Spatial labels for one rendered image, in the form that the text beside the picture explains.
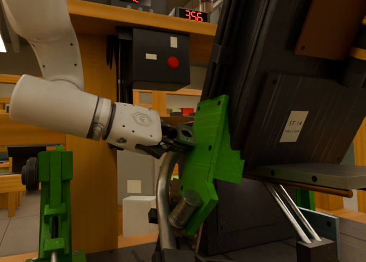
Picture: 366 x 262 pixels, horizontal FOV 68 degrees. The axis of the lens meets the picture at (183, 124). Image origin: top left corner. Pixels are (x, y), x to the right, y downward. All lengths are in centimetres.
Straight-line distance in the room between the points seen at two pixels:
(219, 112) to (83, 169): 45
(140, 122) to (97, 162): 31
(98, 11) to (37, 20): 32
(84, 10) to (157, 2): 21
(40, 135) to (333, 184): 76
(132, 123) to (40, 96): 16
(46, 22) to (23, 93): 12
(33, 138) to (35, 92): 40
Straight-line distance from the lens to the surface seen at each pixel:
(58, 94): 51
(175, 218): 51
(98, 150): 81
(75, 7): 76
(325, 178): 47
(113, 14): 77
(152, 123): 54
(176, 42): 81
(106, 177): 82
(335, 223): 59
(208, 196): 48
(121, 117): 52
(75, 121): 50
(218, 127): 51
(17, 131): 90
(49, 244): 63
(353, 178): 46
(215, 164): 50
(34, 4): 46
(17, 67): 1079
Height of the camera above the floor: 119
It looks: 4 degrees up
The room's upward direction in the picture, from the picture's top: 1 degrees counter-clockwise
